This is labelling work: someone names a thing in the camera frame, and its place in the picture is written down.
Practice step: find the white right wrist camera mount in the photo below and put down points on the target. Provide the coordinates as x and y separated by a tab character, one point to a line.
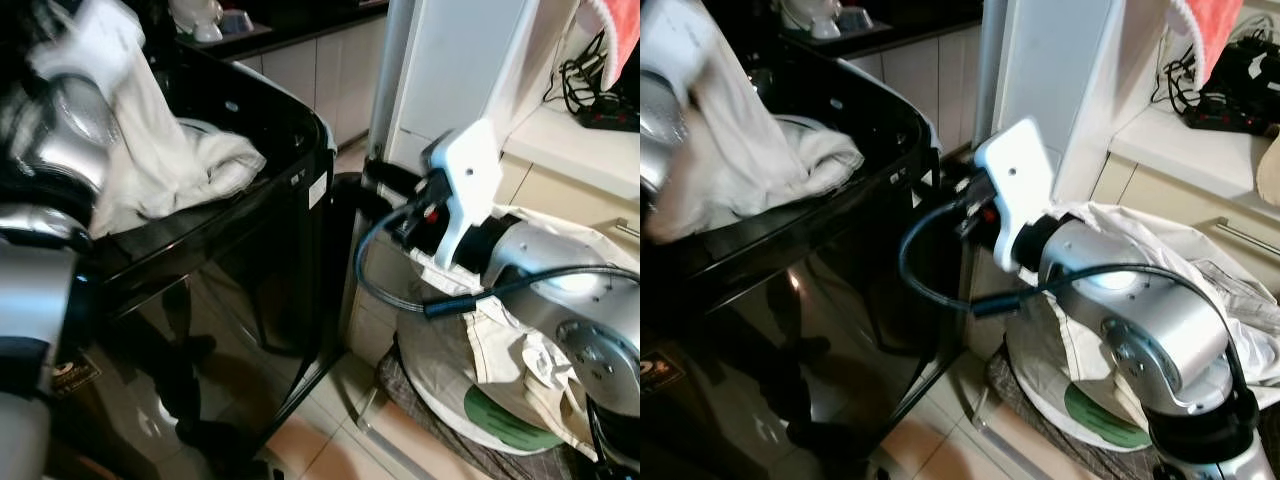
1020	175
470	175

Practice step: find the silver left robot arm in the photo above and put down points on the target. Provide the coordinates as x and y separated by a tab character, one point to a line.
45	290
662	120

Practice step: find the white cabinet with dark counter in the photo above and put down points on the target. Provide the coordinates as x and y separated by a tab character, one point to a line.
320	70
950	70

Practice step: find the cream crumpled clothes pile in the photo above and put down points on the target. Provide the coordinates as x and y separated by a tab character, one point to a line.
500	350
1240	260

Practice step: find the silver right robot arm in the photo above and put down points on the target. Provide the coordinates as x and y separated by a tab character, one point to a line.
570	310
1150	310

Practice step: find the grey bowl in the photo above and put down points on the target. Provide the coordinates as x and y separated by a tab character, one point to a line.
855	18
238	22

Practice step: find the tall white panel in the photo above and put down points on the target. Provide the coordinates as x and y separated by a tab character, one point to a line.
460	60
1060	60

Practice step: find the white countertop appliance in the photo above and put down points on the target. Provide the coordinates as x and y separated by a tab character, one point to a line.
808	15
198	18

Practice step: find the white cloth garment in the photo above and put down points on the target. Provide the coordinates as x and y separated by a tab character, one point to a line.
165	160
760	160

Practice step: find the white laundry basket green base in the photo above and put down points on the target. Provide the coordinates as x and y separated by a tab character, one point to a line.
500	420
1100	415

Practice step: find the black top-load washing machine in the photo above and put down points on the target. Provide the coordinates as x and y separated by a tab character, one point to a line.
230	290
850	300

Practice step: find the gold washer sticker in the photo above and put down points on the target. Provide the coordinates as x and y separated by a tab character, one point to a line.
660	375
75	378

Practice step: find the orange towel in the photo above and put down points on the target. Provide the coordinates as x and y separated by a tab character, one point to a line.
1215	35
622	35

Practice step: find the black power strip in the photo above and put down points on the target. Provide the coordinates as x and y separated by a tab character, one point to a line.
1225	115
612	118

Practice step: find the tan wooden object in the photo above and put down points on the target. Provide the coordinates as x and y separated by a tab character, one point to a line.
1270	170

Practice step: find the beige cabinet with white counter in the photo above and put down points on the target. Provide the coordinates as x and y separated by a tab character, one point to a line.
1190	175
570	180

